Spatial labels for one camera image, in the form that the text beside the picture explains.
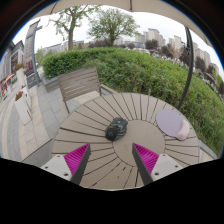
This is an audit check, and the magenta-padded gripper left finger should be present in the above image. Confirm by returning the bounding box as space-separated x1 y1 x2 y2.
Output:
40 143 92 186

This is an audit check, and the round-crowned green tree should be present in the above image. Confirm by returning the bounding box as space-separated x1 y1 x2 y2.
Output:
86 7 141 47

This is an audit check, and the dark curved umbrella pole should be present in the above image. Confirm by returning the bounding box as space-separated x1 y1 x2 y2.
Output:
177 26 195 111

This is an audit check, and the white flower planter box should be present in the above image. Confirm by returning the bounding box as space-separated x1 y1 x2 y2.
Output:
13 89 33 126

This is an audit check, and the lilac mouse pad with wrist rest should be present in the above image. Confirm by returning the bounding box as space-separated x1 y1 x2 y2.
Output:
155 108 191 141

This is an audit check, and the beige umbrella canopy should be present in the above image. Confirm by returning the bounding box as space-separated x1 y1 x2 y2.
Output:
31 0 214 48

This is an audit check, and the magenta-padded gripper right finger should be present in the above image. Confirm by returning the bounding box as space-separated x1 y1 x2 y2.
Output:
131 142 185 186

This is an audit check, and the grey sign pillar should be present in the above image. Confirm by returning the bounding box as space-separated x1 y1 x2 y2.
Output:
23 19 43 90

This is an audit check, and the group of beige apartment buildings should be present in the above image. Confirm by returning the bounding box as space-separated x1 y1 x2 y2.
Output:
133 27 221 75

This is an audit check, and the black computer mouse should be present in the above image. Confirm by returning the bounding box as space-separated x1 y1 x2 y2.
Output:
104 117 129 142

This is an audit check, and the grey slatted outdoor chair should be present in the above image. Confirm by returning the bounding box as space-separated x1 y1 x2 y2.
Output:
57 67 118 115

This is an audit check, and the sparse-leaved tree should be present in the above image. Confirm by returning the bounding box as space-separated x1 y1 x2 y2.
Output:
49 4 101 52

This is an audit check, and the green hedge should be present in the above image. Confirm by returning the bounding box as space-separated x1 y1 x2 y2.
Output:
39 46 224 158

